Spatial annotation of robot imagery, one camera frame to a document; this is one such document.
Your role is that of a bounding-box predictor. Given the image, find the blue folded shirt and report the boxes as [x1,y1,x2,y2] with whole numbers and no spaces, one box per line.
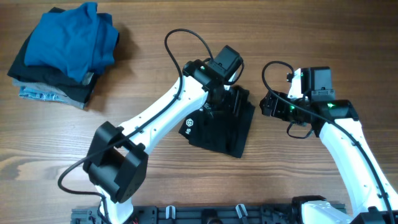
[24,2,119,83]

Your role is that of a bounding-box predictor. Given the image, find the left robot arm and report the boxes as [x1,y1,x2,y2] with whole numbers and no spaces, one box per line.
[83,58,254,223]

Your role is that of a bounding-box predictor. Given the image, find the black cable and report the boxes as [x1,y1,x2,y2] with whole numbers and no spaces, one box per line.
[261,60,396,224]
[57,28,215,223]

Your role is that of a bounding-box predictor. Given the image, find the right black cable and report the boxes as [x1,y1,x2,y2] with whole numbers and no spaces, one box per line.
[261,60,396,224]

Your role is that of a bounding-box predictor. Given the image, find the grey folded garment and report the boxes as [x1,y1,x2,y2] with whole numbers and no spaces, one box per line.
[7,72,98,110]

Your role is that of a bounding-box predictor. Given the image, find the black t-shirt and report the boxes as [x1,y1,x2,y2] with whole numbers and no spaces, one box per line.
[178,103,255,158]

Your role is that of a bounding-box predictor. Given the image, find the light blue denim garment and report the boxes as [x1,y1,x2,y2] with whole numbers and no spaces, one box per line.
[19,86,66,103]

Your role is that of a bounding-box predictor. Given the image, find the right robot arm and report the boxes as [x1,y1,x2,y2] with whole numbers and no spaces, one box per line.
[259,67,397,223]

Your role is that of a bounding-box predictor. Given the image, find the black folded garment in stack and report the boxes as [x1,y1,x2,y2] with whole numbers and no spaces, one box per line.
[7,6,120,104]

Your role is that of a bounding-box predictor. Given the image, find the left black cable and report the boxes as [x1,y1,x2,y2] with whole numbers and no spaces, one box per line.
[57,28,215,223]

